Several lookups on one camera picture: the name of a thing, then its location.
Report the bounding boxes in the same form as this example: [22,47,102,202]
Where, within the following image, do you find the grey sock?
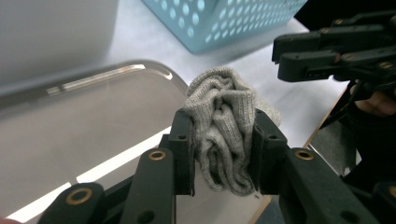
[182,66,282,198]
[253,96,282,129]

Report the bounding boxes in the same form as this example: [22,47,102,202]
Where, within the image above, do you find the translucent grey box lid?
[0,59,191,224]

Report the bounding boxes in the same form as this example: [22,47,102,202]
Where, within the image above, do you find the blue plastic basket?
[140,0,308,55]

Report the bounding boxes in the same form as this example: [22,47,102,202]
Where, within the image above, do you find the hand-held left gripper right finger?
[248,108,381,224]

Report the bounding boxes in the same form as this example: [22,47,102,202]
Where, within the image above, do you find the right hand-held gripper black cable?
[319,79,359,129]

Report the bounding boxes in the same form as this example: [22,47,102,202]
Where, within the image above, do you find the white compartment storage box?
[0,0,120,87]

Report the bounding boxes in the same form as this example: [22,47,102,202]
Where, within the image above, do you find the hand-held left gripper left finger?
[120,108,196,224]

